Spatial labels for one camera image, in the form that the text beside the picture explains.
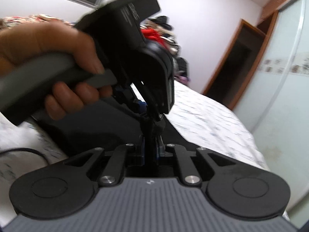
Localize pile of clothes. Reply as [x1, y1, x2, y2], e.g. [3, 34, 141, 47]
[140, 15, 192, 85]

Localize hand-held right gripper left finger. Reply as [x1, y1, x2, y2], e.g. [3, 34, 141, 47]
[63, 136, 146, 187]

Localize flower printed wardrobe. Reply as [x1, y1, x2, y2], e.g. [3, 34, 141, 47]
[232, 0, 309, 214]

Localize black pants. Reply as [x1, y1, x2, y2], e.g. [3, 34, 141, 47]
[31, 84, 194, 177]

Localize white script printed bed quilt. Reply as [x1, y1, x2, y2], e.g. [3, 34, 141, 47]
[0, 79, 271, 223]

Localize orange floral blanket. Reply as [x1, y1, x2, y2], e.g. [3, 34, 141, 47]
[0, 14, 74, 30]

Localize wooden door frame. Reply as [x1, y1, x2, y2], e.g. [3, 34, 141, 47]
[202, 18, 268, 111]

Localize thick black cable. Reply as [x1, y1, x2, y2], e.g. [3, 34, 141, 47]
[0, 148, 49, 167]

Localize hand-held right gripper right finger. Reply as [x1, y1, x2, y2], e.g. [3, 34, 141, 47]
[156, 136, 233, 187]

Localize person's left hand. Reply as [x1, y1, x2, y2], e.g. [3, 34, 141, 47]
[0, 21, 114, 122]

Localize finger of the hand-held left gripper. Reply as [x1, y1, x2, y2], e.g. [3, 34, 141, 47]
[113, 84, 146, 116]
[139, 101, 167, 150]

